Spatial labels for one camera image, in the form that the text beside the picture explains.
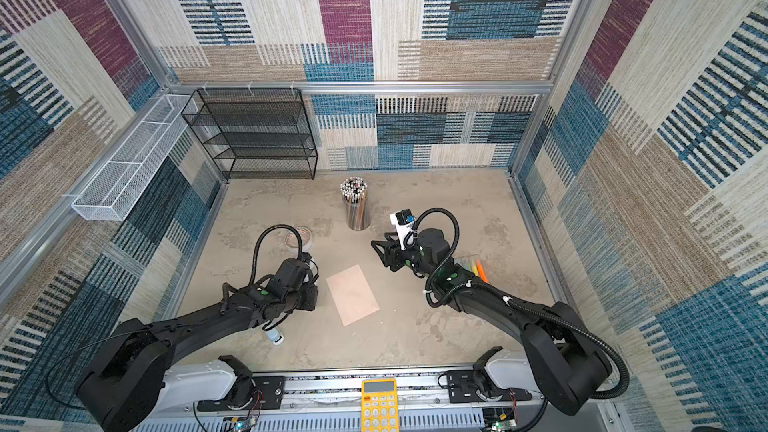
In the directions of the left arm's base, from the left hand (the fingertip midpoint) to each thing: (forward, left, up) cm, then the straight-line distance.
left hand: (315, 288), depth 88 cm
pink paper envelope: (-1, -11, -3) cm, 11 cm away
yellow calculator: (-29, -19, -2) cm, 34 cm away
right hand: (+6, -19, +14) cm, 25 cm away
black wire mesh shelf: (+53, +27, +15) cm, 61 cm away
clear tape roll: (+18, +11, -3) cm, 21 cm away
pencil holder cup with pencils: (+22, -12, +13) cm, 28 cm away
